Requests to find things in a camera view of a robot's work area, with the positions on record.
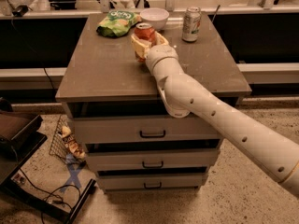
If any bottom drawer black handle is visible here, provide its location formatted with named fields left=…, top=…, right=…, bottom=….
left=143, top=182, right=162, bottom=189

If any top drawer black handle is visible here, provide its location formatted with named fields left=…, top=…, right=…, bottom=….
left=139, top=130, right=166, bottom=139

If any black metal stand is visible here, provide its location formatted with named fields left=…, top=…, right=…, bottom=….
left=0, top=97, right=97, bottom=224

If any white ceramic bowl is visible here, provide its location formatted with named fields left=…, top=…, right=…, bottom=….
left=140, top=7, right=169, bottom=31

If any green chip bag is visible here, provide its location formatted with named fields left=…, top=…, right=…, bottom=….
left=96, top=10, right=141, bottom=37

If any brown snack bag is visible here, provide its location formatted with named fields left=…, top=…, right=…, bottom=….
left=62, top=126, right=85, bottom=160

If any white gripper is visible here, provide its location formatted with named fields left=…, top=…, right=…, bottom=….
left=131, top=32, right=181, bottom=76

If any blue tape cross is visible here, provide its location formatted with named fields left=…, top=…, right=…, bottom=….
left=60, top=154, right=85, bottom=192

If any grey drawer cabinet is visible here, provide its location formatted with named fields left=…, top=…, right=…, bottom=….
left=55, top=11, right=253, bottom=194

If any black floor cable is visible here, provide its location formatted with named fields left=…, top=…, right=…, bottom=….
left=19, top=168, right=82, bottom=224

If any wire mesh basket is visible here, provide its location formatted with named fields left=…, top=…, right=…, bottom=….
left=49, top=116, right=76, bottom=165

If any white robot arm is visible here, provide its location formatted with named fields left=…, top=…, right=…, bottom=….
left=131, top=33, right=299, bottom=196

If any green white soda can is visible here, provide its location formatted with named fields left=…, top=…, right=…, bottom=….
left=182, top=7, right=201, bottom=42

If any drawer black handle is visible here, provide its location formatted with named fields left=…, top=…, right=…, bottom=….
left=143, top=182, right=162, bottom=189
left=139, top=130, right=166, bottom=139
left=142, top=161, right=164, bottom=169

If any orange red soda can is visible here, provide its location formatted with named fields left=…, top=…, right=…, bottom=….
left=134, top=22, right=156, bottom=62

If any middle drawer black handle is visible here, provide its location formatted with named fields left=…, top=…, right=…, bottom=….
left=142, top=161, right=164, bottom=169

